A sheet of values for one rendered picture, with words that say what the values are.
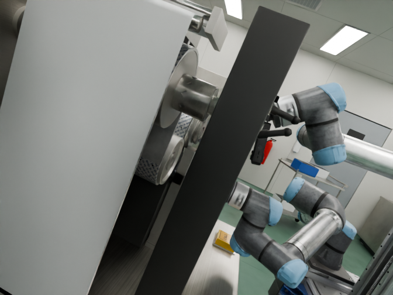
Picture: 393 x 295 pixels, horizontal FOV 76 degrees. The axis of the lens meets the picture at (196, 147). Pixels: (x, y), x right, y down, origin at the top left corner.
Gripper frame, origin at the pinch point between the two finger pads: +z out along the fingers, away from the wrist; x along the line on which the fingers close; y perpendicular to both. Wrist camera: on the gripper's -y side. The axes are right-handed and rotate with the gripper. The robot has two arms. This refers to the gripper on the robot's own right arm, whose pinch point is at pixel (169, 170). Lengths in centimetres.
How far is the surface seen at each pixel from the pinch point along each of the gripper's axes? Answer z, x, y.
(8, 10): 30, 36, 25
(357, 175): -251, -444, -1
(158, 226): -5.4, 11.3, -12.5
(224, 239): -25.5, -7.6, -16.7
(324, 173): -157, -330, -11
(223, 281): -28.0, 9.6, -19.2
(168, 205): -5.6, 11.3, -5.4
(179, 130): -0.8, 12.3, 14.8
